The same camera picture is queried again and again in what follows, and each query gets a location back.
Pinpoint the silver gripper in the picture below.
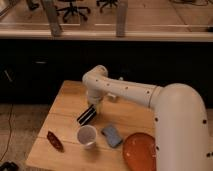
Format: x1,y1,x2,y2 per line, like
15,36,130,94
77,96,102,126

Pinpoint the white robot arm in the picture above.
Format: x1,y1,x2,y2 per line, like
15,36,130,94
82,65,213,171

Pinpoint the white paper cup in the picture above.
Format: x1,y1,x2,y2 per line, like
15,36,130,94
77,125,97,149

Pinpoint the wooden table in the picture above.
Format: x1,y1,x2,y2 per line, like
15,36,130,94
26,81,156,171

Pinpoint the orange plate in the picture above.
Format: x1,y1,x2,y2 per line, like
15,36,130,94
122,132,156,171

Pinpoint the black office chair base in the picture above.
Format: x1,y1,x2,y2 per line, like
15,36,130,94
55,0,91,23

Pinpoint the black cable on floor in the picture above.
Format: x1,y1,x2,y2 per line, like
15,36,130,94
0,103,15,164

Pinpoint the grey metal post right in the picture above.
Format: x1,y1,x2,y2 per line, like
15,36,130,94
116,0,128,37

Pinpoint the grey metal post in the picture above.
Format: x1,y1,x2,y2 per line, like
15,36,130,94
116,0,128,37
43,0,62,37

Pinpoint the grey metal post left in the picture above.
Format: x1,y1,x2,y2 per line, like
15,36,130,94
43,0,62,37

